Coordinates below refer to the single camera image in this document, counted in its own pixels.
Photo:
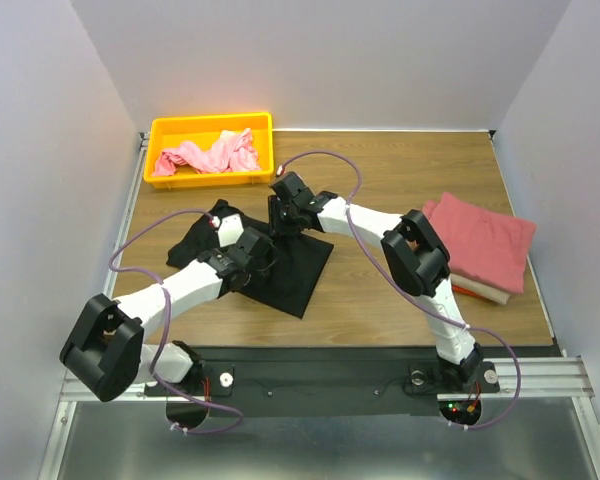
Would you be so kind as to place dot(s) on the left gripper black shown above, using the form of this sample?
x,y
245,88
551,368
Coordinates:
x,y
223,251

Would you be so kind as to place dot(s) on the right silver knob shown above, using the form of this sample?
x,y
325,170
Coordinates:
x,y
418,378

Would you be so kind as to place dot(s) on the aluminium rail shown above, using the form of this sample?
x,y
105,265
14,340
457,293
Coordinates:
x,y
527,378
120,195

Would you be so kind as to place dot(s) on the aluminium front rail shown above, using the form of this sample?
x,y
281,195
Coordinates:
x,y
527,378

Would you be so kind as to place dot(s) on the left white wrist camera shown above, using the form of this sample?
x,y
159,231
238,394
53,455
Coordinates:
x,y
228,229

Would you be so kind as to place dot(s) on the pink crumpled t shirt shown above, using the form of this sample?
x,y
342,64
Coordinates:
x,y
232,152

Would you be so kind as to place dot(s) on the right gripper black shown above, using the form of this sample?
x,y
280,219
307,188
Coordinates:
x,y
278,215

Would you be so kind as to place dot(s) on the folded orange t shirt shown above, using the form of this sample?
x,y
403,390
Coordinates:
x,y
464,291

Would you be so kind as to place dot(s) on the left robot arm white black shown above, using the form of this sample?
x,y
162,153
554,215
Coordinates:
x,y
107,349

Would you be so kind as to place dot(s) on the folded cream t shirt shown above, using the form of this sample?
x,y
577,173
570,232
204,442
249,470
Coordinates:
x,y
487,292

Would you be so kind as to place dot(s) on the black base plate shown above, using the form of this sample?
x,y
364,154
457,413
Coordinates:
x,y
378,363

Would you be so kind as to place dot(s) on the electronics board with leds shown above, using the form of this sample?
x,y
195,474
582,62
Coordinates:
x,y
465,408

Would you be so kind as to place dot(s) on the yellow plastic bin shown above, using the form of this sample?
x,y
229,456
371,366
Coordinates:
x,y
170,132

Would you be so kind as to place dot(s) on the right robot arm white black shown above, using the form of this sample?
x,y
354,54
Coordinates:
x,y
417,261

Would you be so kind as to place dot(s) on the black t shirt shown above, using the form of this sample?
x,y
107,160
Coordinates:
x,y
287,279

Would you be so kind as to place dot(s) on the left white knob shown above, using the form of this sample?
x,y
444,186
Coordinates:
x,y
226,380

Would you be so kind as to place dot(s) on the aluminium left side rail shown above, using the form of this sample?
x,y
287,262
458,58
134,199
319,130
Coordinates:
x,y
120,195

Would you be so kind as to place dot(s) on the folded dusty red t shirt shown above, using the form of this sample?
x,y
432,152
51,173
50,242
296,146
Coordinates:
x,y
484,246

